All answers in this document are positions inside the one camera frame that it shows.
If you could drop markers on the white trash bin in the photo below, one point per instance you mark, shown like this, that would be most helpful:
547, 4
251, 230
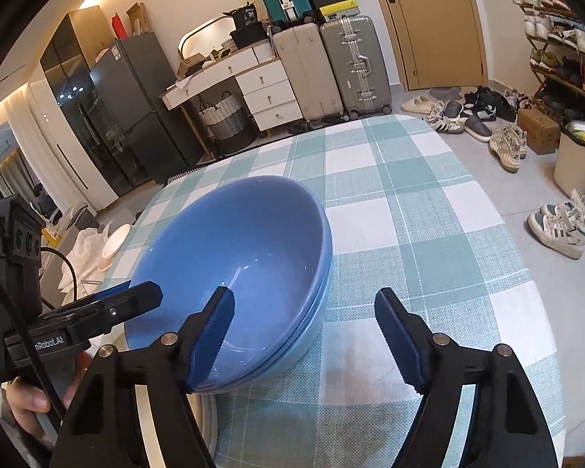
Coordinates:
575, 165

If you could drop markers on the brown cardboard box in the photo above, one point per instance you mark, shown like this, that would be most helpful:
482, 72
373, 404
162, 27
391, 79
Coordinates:
538, 131

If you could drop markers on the white vanity desk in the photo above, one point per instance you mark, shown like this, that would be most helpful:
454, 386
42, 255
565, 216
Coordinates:
265, 92

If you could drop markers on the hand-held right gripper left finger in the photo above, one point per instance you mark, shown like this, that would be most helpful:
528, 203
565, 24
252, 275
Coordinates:
214, 336

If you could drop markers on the white tall cabinet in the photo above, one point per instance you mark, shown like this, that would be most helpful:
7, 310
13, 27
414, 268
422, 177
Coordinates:
68, 165

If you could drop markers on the wooden door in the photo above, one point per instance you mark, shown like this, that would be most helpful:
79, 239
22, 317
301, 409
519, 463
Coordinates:
434, 24

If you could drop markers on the person's left hand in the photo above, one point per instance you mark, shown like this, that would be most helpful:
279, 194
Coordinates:
27, 402

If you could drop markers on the pile of assorted shoes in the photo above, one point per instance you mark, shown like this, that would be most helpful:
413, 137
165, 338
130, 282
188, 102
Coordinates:
477, 117

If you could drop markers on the black storage basket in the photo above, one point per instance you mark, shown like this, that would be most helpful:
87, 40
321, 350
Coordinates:
248, 38

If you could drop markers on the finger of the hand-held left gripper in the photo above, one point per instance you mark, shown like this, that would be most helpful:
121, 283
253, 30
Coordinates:
131, 300
105, 294

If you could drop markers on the tall red box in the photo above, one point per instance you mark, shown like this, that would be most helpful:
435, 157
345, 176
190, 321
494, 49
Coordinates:
119, 25

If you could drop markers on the yellow and black shoe box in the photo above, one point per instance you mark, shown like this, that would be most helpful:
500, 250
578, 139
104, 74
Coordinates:
339, 10

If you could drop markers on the rows of assorted shoes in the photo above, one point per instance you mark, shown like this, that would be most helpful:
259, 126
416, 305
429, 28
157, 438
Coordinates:
570, 34

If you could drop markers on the dark glass cabinet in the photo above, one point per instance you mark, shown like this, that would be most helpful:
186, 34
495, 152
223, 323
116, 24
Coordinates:
78, 107

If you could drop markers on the small white dish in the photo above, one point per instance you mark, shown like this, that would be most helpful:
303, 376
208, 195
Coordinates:
117, 241

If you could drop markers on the woven laundry basket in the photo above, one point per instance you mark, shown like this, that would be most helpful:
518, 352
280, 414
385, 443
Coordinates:
226, 122

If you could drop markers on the silver suitcase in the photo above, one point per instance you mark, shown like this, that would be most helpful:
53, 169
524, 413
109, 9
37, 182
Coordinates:
356, 68

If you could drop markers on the striped floor mat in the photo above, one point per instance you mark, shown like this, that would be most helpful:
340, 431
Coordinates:
185, 174

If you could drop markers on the small cream dish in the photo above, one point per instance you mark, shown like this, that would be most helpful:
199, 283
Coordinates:
105, 262

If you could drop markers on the oval mirror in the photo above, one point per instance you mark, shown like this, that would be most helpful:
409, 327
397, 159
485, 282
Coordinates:
202, 36

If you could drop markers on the white plastic bag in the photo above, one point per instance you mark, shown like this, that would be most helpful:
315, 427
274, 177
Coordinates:
85, 253

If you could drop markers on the black paper bag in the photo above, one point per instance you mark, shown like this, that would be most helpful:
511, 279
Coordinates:
247, 15

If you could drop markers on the grey refrigerator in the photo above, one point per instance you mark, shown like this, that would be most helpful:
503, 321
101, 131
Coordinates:
136, 107

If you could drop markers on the white and green sneaker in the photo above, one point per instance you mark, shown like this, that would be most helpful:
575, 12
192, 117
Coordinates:
582, 209
558, 236

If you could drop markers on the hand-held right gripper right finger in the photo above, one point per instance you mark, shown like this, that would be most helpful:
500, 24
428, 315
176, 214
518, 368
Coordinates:
399, 341

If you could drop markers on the open cardboard packaging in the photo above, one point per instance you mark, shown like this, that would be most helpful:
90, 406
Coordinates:
137, 18

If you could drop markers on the beige suitcase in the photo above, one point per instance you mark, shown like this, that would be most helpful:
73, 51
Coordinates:
307, 73

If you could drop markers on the wooden shoe rack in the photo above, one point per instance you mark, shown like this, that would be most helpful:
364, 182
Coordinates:
546, 73

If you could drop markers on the cream plate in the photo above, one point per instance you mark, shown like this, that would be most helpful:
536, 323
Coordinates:
208, 429

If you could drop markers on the teal checked tablecloth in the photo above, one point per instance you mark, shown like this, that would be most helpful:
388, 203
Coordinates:
419, 229

